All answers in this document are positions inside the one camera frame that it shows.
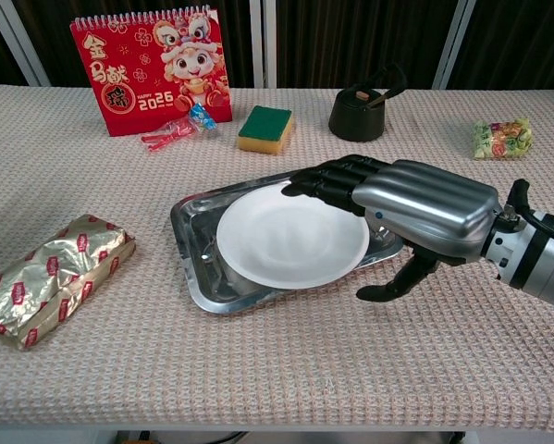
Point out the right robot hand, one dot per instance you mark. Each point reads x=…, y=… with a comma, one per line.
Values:
x=434, y=208

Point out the beige waffle tablecloth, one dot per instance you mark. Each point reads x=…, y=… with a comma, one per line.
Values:
x=276, y=365

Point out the white partition frame post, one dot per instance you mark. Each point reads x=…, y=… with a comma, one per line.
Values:
x=263, y=41
x=22, y=46
x=452, y=46

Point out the white paper plate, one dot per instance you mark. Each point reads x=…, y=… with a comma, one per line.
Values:
x=295, y=240

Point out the green colourful snack bag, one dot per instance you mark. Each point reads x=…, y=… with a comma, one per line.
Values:
x=503, y=139

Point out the stainless steel tray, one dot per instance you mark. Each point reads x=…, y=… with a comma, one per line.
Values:
x=202, y=277

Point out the green yellow sponge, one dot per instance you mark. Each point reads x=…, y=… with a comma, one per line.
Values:
x=265, y=127

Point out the clear wrapped candy packet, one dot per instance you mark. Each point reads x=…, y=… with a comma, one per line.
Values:
x=179, y=129

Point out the gold foil package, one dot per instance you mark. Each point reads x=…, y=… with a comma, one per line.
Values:
x=54, y=282

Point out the red desk calendar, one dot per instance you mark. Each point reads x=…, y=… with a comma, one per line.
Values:
x=133, y=65

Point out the black teapot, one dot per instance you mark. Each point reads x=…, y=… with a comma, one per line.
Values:
x=355, y=120

